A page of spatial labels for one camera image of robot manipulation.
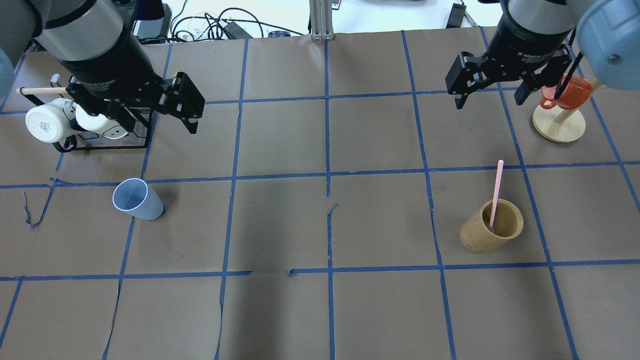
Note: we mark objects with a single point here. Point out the black wire mug rack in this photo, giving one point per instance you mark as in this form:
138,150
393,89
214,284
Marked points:
138,138

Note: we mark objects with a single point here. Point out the aluminium frame post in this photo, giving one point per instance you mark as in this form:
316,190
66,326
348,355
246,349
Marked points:
321,20

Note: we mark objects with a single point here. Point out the white mug inner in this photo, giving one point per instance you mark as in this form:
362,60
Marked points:
99,124

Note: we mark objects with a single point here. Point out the wooden mug tree stand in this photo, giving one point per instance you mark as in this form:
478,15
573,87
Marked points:
560,125

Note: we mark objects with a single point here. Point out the white mug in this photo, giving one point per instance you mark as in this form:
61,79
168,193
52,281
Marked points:
51,122
99,124

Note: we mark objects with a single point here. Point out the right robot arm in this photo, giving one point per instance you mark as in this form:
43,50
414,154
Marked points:
607,33

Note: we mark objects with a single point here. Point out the bamboo cylinder holder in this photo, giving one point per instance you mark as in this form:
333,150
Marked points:
482,234

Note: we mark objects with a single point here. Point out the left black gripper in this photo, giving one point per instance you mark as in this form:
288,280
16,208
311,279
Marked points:
111,66

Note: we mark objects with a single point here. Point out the pink chopstick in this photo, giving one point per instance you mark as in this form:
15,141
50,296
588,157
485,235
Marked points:
495,198

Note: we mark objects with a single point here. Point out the white mug outer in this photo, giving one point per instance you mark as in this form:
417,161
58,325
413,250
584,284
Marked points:
51,122

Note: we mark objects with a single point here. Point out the light blue plastic cup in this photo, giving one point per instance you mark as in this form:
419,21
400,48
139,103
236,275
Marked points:
135,197

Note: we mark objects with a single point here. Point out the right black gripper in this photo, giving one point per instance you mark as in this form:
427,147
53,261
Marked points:
525,50

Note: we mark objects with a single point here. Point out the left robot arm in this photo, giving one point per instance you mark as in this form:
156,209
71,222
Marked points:
67,29

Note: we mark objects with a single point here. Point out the orange red mug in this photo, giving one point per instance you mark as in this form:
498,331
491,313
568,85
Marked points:
574,95

